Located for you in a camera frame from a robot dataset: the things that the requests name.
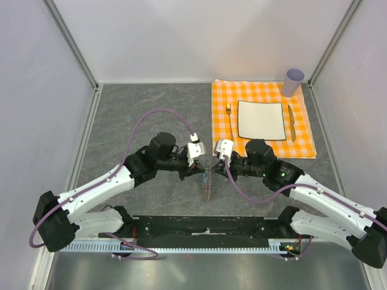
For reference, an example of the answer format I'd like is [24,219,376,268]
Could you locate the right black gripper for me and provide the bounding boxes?
[211,152,265,182]

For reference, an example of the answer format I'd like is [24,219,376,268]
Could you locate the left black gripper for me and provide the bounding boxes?
[157,151,205,181]

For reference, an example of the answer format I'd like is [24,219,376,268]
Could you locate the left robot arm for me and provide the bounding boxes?
[33,132,206,253]

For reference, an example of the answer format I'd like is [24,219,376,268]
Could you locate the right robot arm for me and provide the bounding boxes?
[214,139,386,269]

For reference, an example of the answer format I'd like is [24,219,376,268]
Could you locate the white square plate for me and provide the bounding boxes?
[238,100,286,141]

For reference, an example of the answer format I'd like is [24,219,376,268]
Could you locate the orange checkered cloth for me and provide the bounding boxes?
[212,79,317,159]

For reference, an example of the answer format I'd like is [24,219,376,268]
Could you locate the gold knife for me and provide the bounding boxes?
[288,105,296,143]

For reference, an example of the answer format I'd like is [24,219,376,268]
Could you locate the lilac cup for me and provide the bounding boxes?
[281,68,305,98]

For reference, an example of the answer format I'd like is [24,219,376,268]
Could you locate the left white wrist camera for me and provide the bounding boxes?
[187,133,207,166]

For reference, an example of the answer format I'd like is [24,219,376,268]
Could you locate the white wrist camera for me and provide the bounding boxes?
[187,133,207,166]
[213,139,233,160]

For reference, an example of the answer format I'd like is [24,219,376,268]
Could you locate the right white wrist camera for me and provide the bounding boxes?
[213,139,233,160]

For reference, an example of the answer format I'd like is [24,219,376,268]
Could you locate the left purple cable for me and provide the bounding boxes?
[28,109,196,249]

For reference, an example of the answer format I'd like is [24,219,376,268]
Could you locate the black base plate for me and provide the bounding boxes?
[113,206,298,249]

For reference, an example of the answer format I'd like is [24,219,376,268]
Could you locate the grey cable duct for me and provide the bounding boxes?
[60,239,294,254]

